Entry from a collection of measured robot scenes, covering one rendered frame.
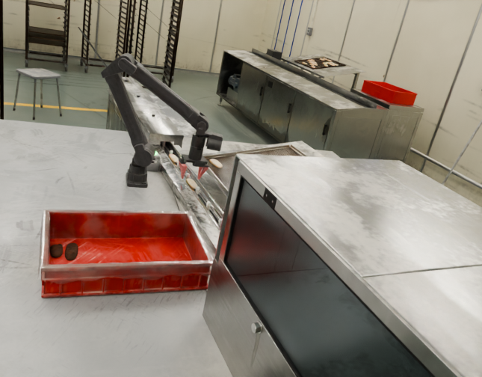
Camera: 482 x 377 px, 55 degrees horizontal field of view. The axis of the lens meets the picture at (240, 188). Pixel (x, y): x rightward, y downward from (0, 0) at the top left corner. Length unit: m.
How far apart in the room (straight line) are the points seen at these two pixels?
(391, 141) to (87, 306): 4.41
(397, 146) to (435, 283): 4.68
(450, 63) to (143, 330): 5.12
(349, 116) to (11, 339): 3.90
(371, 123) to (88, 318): 3.97
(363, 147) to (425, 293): 4.21
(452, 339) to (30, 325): 0.96
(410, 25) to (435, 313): 5.86
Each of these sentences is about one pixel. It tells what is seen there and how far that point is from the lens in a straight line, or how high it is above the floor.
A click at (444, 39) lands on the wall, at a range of 6.03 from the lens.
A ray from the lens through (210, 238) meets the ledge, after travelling 1.61.
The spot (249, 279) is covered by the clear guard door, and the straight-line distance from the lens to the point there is 1.05.
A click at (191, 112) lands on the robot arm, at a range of 1.90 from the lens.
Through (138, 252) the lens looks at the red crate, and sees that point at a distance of 1.55.
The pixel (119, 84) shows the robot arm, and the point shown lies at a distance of 1.92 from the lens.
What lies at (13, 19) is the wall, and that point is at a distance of 8.81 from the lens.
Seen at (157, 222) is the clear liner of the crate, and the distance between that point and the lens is 1.61.
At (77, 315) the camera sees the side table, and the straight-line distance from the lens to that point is 1.31.
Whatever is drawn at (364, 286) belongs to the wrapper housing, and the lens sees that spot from 0.72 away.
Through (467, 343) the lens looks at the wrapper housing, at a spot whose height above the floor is 1.30.
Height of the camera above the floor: 1.66
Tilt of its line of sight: 23 degrees down
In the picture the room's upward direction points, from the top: 12 degrees clockwise
